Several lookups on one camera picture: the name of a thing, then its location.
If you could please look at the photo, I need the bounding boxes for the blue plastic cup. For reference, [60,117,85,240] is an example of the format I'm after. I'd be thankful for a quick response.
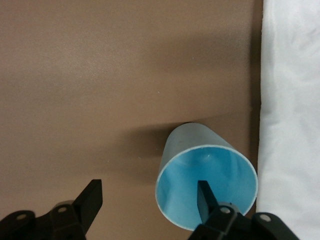
[154,122,259,231]

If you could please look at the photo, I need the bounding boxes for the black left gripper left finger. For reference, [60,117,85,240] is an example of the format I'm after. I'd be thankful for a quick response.
[0,179,104,240]

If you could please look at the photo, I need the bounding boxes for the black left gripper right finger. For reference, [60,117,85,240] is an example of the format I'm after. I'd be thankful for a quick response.
[188,180,298,240]

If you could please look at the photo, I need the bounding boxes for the white folded cloth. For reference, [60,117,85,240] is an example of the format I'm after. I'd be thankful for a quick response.
[256,0,320,240]

